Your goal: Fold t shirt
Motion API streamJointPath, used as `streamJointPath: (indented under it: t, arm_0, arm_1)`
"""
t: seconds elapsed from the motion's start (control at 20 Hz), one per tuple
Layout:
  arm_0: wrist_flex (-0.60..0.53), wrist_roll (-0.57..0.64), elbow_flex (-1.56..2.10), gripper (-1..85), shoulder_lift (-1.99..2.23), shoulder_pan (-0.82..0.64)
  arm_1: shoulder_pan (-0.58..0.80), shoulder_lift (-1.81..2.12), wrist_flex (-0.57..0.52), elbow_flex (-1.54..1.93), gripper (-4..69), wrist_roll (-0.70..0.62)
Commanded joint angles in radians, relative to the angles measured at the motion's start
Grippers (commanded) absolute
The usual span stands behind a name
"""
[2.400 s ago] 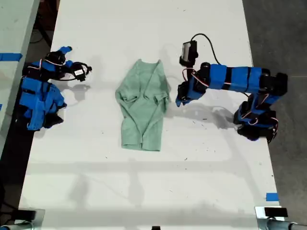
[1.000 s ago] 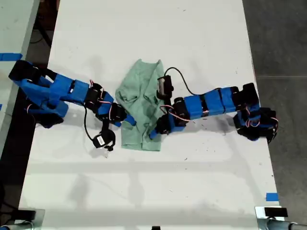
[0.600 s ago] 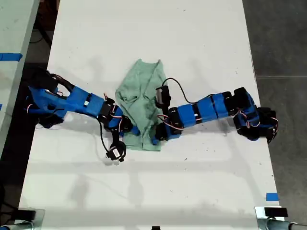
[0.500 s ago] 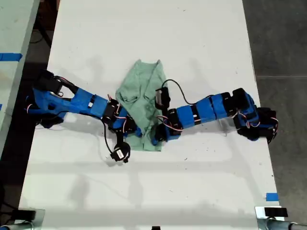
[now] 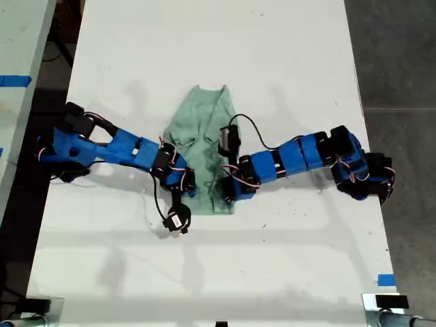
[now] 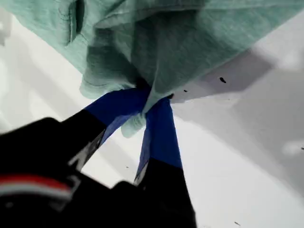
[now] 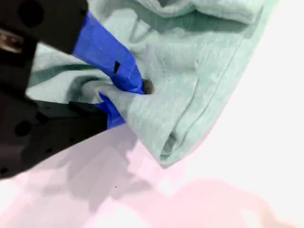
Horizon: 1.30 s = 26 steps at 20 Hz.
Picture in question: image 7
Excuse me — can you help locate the pale green T-shirt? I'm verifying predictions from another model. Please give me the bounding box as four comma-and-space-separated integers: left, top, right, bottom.
25, 0, 281, 167

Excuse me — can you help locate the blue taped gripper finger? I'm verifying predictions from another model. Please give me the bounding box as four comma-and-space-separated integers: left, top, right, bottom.
14, 0, 155, 96
35, 92, 126, 165

